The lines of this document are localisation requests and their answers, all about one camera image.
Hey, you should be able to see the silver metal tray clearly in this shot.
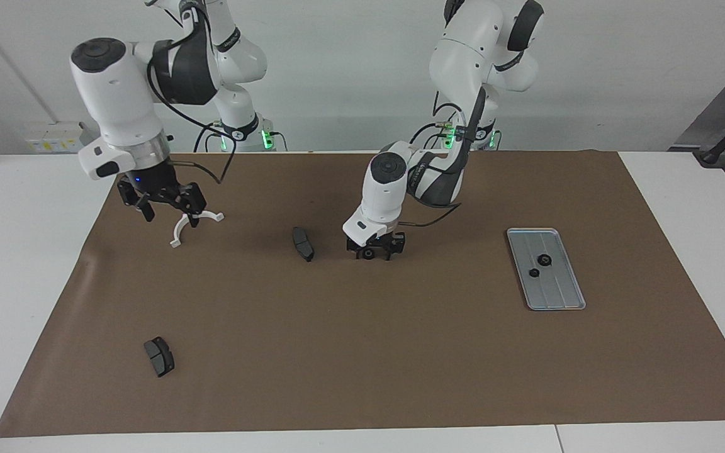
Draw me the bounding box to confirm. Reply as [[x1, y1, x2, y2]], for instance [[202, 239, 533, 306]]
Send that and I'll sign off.
[[506, 228, 587, 311]]

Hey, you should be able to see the grey brake pad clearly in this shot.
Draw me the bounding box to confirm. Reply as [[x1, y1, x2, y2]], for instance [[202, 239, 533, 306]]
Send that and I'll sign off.
[[143, 337, 176, 378], [291, 226, 315, 263]]

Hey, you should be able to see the brown table mat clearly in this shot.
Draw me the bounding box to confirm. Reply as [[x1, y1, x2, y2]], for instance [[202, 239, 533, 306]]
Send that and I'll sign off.
[[0, 150, 725, 439]]

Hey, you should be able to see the white curved plastic bracket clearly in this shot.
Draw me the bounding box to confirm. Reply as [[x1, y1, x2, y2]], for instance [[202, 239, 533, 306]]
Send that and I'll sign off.
[[169, 211, 225, 248]]

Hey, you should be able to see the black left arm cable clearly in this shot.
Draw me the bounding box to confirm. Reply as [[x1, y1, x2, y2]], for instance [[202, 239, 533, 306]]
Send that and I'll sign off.
[[400, 88, 486, 227]]

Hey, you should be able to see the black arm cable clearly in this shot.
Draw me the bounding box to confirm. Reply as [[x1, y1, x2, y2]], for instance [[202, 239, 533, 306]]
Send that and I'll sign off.
[[400, 88, 486, 227], [145, 0, 239, 185]]

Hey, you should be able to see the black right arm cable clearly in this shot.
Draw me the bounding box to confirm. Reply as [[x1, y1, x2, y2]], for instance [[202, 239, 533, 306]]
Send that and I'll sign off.
[[145, 0, 239, 185]]

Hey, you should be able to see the black base power cable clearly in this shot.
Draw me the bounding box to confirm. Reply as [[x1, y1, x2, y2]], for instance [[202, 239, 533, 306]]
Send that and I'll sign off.
[[409, 120, 448, 150]]

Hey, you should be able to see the white wall socket box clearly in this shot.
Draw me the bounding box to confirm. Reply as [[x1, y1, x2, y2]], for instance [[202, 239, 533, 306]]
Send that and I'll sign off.
[[25, 121, 96, 154]]

